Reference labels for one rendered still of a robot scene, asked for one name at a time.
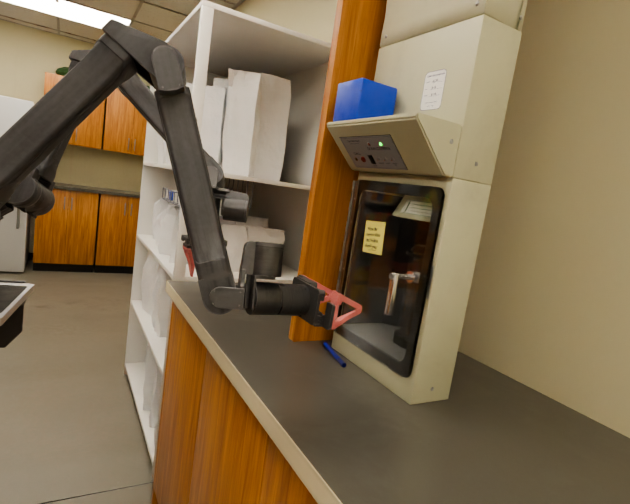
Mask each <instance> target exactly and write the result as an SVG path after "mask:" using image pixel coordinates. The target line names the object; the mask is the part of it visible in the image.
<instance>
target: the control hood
mask: <svg viewBox="0 0 630 504"><path fill-rule="evenodd" d="M327 128H328V130H329V132H330V133H331V135H332V137H333V139H334V140H335V142H336V144H337V145H338V147H339V149H340V151H341V152H342V154H343V156H344V158H345V159H346V161H347V163H348V165H349V166H350V168H351V169H352V170H354V171H361V172H376V173H390V174H405V175H420V176H435V177H450V178H451V176H452V175H453V170H454V165H455V160H456V154H457V149H458V144H459V139H460V133H461V128H462V126H461V125H460V124H457V123H453V122H450V121H446V120H443V119H440V118H436V117H433V116H429V115H426V114H422V113H419V112H416V113H407V114H398V115H389V116H380V117H371V118H362V119H353V120H344V121H335V122H328V123H327ZM389 134H390V135H391V137H392V139H393V141H394V143H395V145H396V147H397V149H398V151H399V153H400V155H401V157H402V159H403V161H404V163H405V165H406V167H407V169H408V170H396V169H378V168H359V167H356V166H355V164H354V163H353V161H352V159H351V157H350V156H349V154H348V152H347V150H346V149H345V147H344V145H343V143H342V141H341V140H340V138H339V137H352V136H371V135H389Z"/></svg>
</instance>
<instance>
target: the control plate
mask: <svg viewBox="0 0 630 504"><path fill-rule="evenodd" d="M339 138H340V140H341V141H342V143H343V145H344V147H345V149H346V150H347V152H348V154H349V156H350V157H351V159H352V161H353V163H354V164H355V166H356V167H359V168H378V169H396V170H408V169H407V167H406V165H405V163H404V161H403V159H402V157H401V155H400V153H399V151H398V149H397V147H396V145H395V143H394V141H393V139H392V137H391V135H390V134H389V135H371V136H352V137H339ZM368 142H369V143H370V144H371V146H368V144H367V143H368ZM379 142H381V143H382V144H383V146H380V145H379ZM367 155H372V157H373V158H374V160H375V162H376V164H372V163H371V161H370V159H369V157H368V156H367ZM355 157H356V158H357V159H358V161H356V160H355ZM361 157H364V158H365V159H366V162H363V161H362V160H361ZM378 157H379V158H380V159H381V160H380V161H377V158H378ZM384 158H387V161H384ZM391 158H394V161H391Z"/></svg>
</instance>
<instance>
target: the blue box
mask: <svg viewBox="0 0 630 504"><path fill-rule="evenodd" d="M396 95H397V88H394V87H391V86H388V85H385V84H381V83H378V82H375V81H372V80H369V79H365V78H359V79H355V80H351V81H347V82H343V83H339V84H338V90H337V95H336V96H337V97H336V104H335V110H334V117H333V122H335V121H344V120H353V119H362V118H371V117H380V116H389V115H393V113H394V107H395V102H396Z"/></svg>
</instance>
